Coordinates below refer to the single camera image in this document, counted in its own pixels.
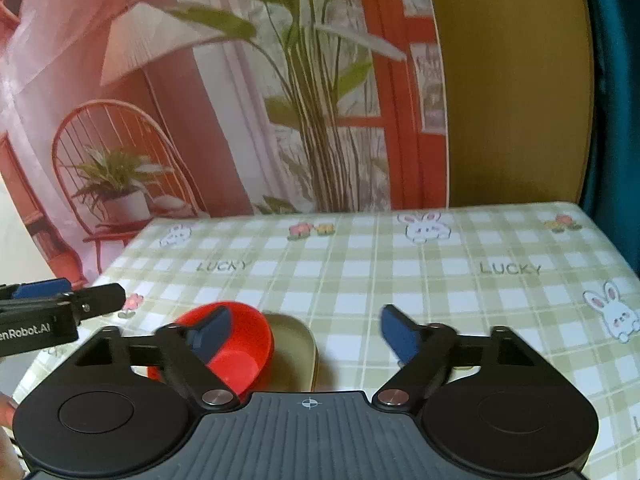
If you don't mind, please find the red plastic bowl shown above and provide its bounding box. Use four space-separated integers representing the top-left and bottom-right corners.
146 302 273 404

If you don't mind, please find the wooden panel board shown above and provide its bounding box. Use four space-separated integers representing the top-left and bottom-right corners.
432 0 593 206

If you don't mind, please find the printed room scene backdrop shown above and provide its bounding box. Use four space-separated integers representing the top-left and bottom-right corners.
1 0 449 286

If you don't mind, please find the person's hand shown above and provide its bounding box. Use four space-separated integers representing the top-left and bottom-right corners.
0 393 24 480

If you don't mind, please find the cream green rectangular plate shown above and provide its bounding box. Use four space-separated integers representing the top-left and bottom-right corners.
252 312 318 392

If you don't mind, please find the teal curtain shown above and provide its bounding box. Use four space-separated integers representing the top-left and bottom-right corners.
580 0 639 272

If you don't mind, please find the green plaid bunny tablecloth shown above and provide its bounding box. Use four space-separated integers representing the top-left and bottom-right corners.
13 203 639 479

